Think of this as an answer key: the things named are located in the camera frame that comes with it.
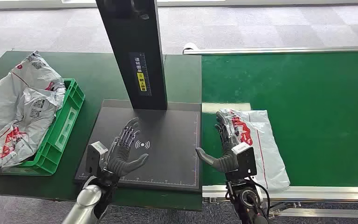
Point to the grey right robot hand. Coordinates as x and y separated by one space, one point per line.
225 162

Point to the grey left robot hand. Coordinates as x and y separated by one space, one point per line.
118 159

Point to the grey plastic mailer package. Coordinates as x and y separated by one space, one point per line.
267 145

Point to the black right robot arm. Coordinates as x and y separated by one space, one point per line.
245 201

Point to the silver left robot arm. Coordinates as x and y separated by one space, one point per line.
84 201

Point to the black inbound scanner machine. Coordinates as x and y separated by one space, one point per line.
163 154

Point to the grey mailer package red print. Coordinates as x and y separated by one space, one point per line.
27 123

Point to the green plastic crate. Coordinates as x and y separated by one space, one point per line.
64 123

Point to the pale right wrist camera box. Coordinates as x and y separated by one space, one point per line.
246 159

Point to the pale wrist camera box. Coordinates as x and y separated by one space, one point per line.
246 159
95 156

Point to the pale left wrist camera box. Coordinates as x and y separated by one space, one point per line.
95 156

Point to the green conveyor belt silver frame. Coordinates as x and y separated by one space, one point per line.
305 108

